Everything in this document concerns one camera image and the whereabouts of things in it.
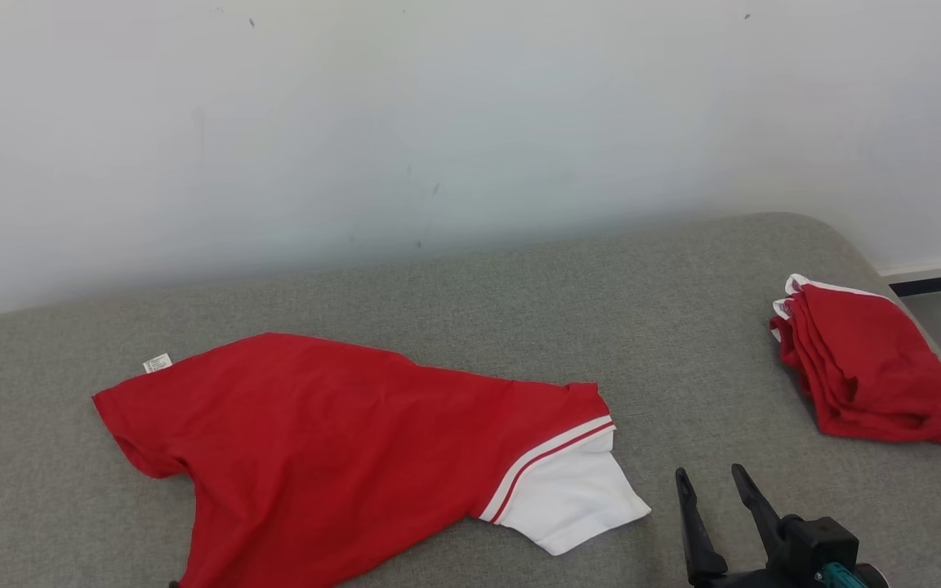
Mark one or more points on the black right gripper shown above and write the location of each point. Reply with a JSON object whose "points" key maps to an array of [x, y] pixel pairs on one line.
{"points": [[756, 580]]}

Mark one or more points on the red shorts with white stripe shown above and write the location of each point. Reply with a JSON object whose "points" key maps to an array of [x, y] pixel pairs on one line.
{"points": [[871, 367]]}

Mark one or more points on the red shirt with white sleeves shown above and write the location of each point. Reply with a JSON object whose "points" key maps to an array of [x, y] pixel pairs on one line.
{"points": [[315, 449]]}

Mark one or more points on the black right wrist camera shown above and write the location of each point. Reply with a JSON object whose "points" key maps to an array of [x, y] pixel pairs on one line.
{"points": [[818, 539]]}

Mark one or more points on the white wall baseboard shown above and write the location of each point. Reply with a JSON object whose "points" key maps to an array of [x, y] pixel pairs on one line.
{"points": [[940, 268]]}

